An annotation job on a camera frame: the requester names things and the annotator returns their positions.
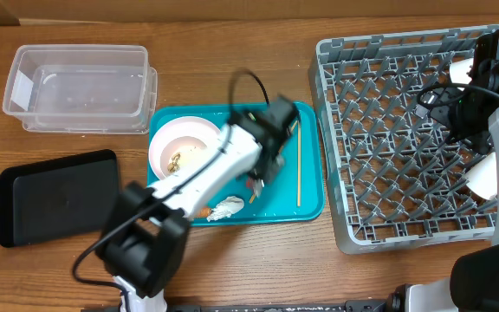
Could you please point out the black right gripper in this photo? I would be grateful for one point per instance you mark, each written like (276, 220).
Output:
(477, 141)

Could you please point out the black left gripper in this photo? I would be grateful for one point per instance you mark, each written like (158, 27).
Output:
(277, 162)

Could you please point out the red snack wrapper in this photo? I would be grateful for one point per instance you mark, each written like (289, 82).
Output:
(255, 185)

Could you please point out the white cup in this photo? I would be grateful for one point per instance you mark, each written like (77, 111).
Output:
(482, 178)

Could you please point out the white tissue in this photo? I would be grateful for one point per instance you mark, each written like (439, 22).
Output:
(226, 208)

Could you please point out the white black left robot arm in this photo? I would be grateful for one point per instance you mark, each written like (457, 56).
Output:
(143, 242)

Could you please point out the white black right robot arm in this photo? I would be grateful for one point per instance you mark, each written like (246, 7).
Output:
(473, 284)

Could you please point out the grey dishwasher rack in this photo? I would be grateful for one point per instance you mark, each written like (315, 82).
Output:
(392, 179)

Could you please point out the left wooden chopstick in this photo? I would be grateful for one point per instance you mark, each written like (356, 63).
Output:
(292, 129)

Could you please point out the teal serving tray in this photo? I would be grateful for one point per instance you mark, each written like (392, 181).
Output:
(277, 202)

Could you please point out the pink plate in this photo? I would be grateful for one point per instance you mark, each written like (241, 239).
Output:
(193, 126)

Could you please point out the pink bowl with rice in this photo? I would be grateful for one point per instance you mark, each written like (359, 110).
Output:
(179, 153)

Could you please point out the orange carrot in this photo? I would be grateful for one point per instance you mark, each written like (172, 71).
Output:
(204, 212)

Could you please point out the black plastic tray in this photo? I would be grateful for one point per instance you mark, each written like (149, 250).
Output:
(57, 198)

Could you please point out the clear plastic bin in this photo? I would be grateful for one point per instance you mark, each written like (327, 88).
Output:
(82, 88)

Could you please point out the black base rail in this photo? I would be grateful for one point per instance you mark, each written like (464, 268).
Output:
(370, 305)

